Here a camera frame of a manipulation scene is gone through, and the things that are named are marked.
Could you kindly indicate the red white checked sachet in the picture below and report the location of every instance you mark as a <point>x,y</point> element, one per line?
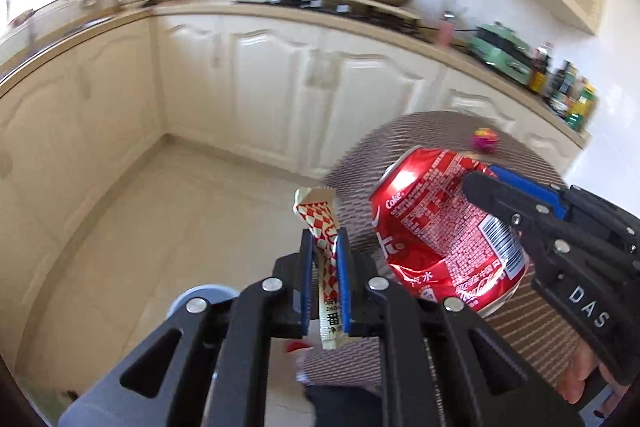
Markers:
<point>327,227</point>

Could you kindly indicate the dark sauce bottle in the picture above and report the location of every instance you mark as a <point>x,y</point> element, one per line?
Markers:
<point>541,69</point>

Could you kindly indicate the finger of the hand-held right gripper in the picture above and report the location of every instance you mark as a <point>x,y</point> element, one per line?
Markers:
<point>500,202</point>
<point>530,187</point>

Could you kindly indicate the green kitchen appliance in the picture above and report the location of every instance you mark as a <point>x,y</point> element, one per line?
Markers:
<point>502,52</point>

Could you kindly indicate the small pink ball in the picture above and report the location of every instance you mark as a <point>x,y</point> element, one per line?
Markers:
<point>485,140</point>

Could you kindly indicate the pink bottle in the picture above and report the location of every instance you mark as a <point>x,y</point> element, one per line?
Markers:
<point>446,32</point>

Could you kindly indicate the crushed red soda can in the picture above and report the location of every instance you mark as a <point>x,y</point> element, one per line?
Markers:
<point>430,227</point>

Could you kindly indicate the person's right hand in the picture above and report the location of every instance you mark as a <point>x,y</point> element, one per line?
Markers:
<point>585,382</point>

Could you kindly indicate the black gas stove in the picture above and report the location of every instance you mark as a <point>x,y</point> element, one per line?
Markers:
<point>340,9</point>

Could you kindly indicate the brown polka dot tablecloth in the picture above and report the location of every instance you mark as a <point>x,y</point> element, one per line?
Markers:
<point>370,147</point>

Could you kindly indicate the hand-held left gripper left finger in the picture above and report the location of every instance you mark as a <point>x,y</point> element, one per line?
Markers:
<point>309,287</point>

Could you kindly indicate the dark glass bottle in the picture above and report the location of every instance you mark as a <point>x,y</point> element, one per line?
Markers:
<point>561,87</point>

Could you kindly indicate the light blue waste bin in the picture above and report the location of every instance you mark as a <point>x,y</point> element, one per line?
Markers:
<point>205,297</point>

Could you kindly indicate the cream cabinet door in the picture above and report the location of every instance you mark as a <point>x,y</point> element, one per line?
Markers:
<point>550,152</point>
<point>270,97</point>
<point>192,82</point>
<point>40,167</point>
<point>475,94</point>
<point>120,97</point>
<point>380,82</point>

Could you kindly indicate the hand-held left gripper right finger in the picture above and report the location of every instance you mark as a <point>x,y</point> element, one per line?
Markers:
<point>342,287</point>

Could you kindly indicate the pink slipper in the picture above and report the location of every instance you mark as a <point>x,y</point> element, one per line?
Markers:
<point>297,346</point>

